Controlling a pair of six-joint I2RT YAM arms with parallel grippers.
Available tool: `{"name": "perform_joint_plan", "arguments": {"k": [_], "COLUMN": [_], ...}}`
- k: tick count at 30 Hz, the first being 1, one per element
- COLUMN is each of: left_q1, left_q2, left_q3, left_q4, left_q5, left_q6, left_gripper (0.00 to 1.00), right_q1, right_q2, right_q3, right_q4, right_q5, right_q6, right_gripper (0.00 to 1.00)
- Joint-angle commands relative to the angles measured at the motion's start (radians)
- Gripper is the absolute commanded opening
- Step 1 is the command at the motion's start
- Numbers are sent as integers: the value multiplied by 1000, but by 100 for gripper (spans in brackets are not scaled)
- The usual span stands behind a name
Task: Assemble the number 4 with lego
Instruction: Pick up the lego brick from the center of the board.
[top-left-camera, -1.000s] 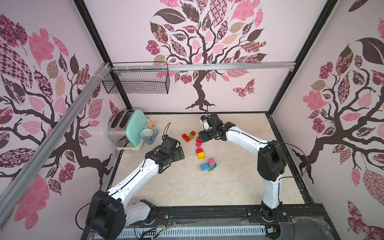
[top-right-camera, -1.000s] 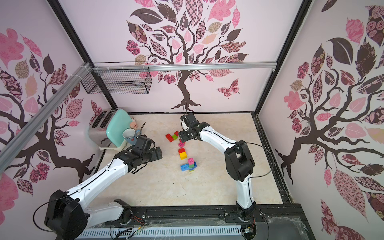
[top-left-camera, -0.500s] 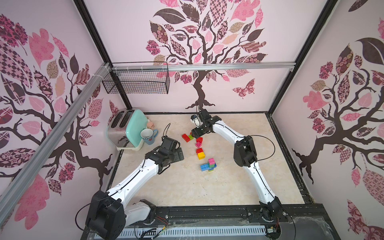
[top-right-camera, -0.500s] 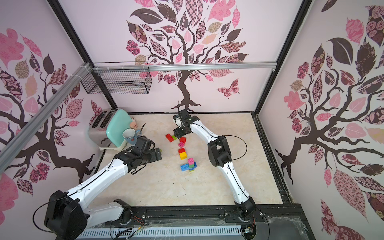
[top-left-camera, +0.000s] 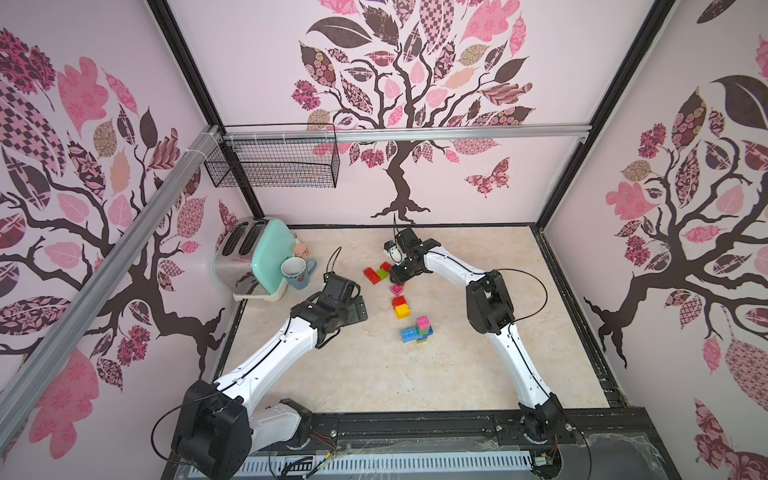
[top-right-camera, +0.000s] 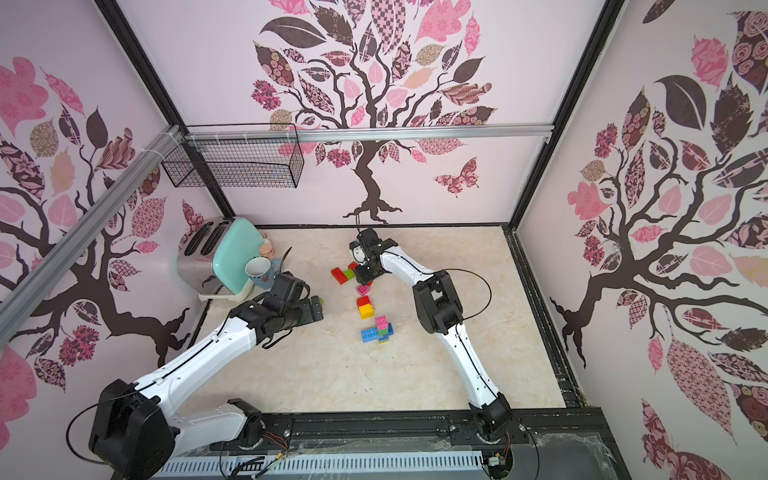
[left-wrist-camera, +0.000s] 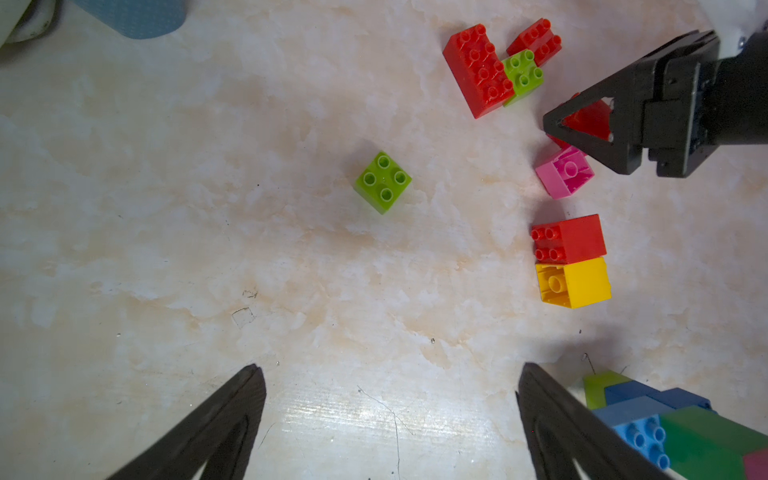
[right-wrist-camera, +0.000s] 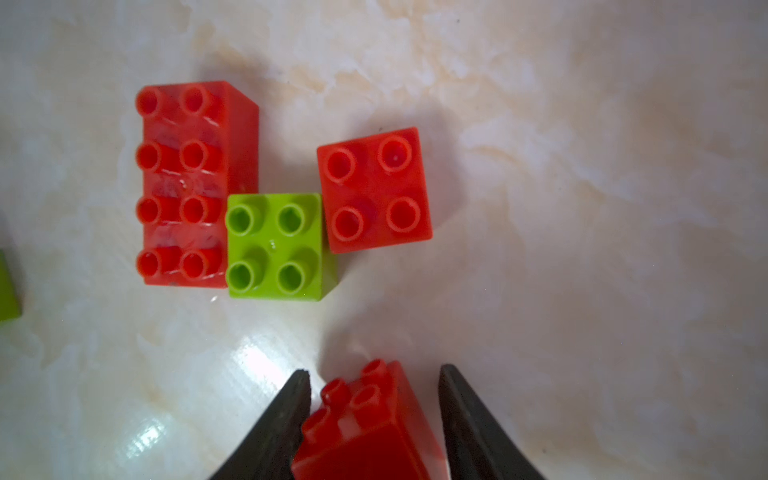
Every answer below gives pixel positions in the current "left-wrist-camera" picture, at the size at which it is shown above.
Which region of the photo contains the magenta lego brick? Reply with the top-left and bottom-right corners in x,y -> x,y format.
535,146 -> 595,200

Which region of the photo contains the red square lego brick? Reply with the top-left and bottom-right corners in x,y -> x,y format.
563,99 -> 612,141

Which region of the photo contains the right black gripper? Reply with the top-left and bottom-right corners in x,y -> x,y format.
543,30 -> 767,178

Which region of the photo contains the red long lego brick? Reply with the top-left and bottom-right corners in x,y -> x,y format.
443,24 -> 515,119

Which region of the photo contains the yellow lego brick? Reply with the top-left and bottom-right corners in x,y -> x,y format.
535,257 -> 612,309

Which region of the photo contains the mint green toaster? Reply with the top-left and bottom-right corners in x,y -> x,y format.
0,0 -> 60,46

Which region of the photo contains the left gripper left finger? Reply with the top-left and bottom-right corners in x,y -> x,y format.
111,364 -> 267,479

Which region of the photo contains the lime green loose lego brick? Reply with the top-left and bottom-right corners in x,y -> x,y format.
354,151 -> 412,214

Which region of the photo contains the blue long lego brick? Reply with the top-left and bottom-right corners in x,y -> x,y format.
594,381 -> 712,470

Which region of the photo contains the pink lego brick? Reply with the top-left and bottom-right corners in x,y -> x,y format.
743,448 -> 768,480

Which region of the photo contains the red small lego brick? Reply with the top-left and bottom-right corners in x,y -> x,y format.
506,18 -> 562,67

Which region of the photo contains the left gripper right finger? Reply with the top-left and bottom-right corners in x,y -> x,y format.
516,362 -> 668,480

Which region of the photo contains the lime green small lego brick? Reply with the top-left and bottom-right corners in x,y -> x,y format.
502,49 -> 544,107

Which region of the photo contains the blue floral mug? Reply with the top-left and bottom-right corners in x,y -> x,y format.
74,0 -> 187,39

